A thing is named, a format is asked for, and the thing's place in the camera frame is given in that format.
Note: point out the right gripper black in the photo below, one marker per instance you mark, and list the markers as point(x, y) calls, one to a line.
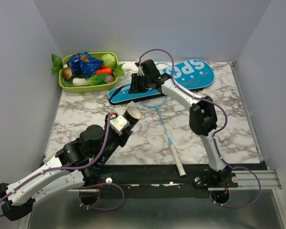
point(134, 88)

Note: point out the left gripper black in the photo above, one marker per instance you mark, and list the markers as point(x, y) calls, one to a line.
point(120, 141)

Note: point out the black shuttlecock tube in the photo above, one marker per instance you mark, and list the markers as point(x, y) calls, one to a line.
point(133, 115)

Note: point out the white shuttlecock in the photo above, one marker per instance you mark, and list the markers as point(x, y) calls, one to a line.
point(131, 104)

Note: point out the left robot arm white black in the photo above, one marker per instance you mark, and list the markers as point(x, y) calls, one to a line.
point(74, 166)

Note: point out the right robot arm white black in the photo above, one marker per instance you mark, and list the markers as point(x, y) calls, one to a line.
point(202, 114)

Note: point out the blue badminton racket front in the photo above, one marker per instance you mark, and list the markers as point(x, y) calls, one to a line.
point(156, 103)

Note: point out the blue badminton racket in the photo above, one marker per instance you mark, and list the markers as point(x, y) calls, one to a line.
point(163, 65)
point(156, 103)

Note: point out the blue badminton racket rear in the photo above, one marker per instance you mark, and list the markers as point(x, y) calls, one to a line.
point(163, 65)

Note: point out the green leaf right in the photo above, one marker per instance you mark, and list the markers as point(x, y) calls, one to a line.
point(118, 70)

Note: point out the green leaf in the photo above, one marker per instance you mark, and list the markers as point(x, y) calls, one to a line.
point(57, 63)
point(118, 70)

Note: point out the pink onion toy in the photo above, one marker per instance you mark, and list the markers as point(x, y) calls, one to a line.
point(109, 78)

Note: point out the orange carrot toy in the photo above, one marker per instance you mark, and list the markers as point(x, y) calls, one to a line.
point(104, 71)

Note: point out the green cabbage toy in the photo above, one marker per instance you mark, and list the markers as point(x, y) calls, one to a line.
point(109, 60)

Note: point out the green leafy vegetable toy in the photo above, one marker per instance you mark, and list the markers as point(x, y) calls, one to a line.
point(97, 79)

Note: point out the blue racket cover bag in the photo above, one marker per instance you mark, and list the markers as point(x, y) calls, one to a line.
point(192, 74)

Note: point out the blue snack bag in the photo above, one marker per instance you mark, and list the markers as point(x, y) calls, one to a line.
point(83, 64)

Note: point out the green leaf left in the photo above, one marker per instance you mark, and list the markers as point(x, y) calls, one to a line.
point(57, 63)

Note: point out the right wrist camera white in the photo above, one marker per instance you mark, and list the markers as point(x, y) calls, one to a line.
point(139, 71)

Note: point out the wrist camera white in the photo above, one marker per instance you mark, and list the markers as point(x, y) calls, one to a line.
point(139, 71)
point(118, 124)

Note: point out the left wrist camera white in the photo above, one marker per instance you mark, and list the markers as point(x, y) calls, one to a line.
point(118, 124)

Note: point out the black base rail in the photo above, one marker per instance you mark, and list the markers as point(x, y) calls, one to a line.
point(163, 181)

